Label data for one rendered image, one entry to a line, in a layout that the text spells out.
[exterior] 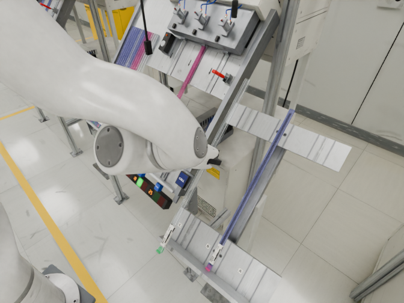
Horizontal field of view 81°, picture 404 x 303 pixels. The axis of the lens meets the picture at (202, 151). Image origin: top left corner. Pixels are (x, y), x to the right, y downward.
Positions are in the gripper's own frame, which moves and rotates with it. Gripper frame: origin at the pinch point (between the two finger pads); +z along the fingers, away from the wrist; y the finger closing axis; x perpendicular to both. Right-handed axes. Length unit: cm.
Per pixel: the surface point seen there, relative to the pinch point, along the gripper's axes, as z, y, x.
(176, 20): 19, 45, -37
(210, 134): 18.9, 11.9, -2.5
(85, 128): 94, 182, 54
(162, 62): 24, 49, -21
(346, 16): 159, 14, -117
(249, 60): 20.9, 10.2, -30.2
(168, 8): 26, 59, -44
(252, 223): 22.2, -13.5, 18.3
